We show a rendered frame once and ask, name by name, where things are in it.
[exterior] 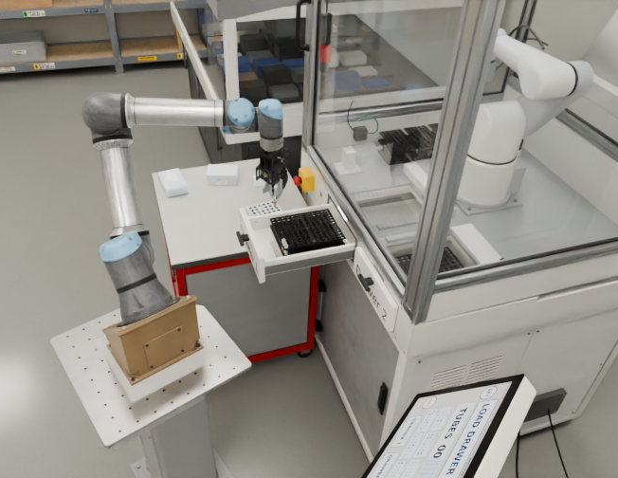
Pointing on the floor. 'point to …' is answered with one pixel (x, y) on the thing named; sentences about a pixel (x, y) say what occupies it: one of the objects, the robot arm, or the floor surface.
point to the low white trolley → (236, 265)
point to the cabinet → (455, 358)
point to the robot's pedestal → (172, 432)
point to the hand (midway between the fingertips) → (276, 193)
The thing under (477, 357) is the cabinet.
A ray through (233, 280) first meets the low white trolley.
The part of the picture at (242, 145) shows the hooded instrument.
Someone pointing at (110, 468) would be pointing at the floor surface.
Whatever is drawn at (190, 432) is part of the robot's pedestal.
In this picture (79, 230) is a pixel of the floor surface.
